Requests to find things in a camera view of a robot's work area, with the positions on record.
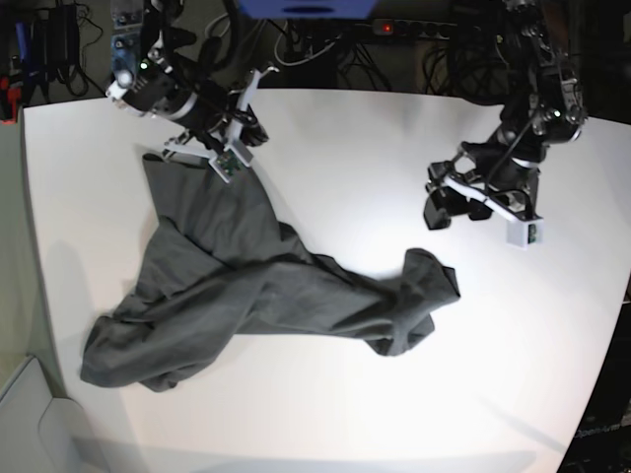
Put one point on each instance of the blue black tool rack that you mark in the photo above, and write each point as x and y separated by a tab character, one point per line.
48	43

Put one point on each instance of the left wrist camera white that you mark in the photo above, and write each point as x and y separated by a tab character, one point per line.
523	234

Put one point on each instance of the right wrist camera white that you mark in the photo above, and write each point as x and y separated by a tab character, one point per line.
231	165

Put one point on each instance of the blue box overhead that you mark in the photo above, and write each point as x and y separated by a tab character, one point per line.
307	9

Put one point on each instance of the black power strip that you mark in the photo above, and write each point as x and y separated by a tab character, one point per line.
404	31

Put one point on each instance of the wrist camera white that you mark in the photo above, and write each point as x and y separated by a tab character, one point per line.
231	165
523	234

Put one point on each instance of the dark grey t-shirt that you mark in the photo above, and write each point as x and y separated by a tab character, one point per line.
220	264

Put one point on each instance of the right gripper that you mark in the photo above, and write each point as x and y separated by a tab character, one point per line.
227	137

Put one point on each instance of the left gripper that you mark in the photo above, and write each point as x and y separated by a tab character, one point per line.
478	189

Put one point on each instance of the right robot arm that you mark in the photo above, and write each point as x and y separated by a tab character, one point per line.
160	69

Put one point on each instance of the red clamp at left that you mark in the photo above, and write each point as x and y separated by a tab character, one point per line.
11	95

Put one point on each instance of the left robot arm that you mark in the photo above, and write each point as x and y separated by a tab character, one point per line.
544	106

